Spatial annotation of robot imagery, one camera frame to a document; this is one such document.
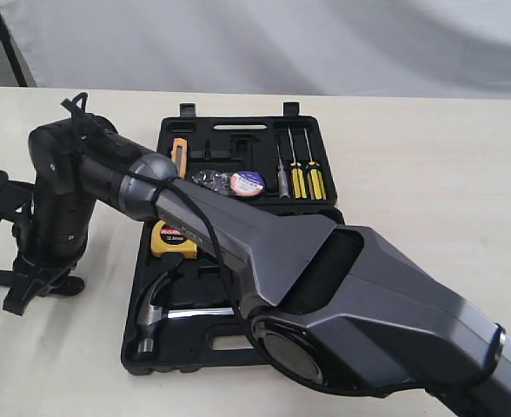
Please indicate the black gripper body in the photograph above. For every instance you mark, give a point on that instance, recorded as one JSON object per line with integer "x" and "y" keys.
{"x": 35, "y": 276}

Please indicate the yellow black screwdriver left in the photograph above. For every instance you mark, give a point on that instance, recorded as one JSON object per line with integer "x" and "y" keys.
{"x": 299, "y": 188}

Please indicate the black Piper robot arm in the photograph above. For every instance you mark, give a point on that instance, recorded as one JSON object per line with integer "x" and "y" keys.
{"x": 336, "y": 308}

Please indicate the yellow black screwdriver right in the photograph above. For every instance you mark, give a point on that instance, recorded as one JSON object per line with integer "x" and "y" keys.
{"x": 316, "y": 183}

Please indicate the black metal stand pole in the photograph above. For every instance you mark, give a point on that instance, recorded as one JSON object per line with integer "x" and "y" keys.
{"x": 10, "y": 52}

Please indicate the clear voltage tester screwdriver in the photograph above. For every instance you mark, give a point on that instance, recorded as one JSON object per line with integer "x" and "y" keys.
{"x": 281, "y": 175}

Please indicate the claw hammer black handle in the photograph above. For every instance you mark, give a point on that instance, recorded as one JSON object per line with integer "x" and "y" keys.
{"x": 151, "y": 316}

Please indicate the black plastic tool case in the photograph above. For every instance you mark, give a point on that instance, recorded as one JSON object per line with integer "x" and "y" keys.
{"x": 225, "y": 144}

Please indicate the black electrical tape roll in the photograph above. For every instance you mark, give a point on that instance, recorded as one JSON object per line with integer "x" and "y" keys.
{"x": 244, "y": 183}

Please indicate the yellow tape measure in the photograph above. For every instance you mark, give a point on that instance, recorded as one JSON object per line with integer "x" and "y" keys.
{"x": 165, "y": 240}

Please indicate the orange utility knife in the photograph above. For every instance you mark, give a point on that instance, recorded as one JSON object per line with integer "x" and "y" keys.
{"x": 179, "y": 155}

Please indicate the yellow black screwdriver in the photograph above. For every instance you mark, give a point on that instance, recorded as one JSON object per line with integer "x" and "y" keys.
{"x": 299, "y": 188}
{"x": 316, "y": 183}

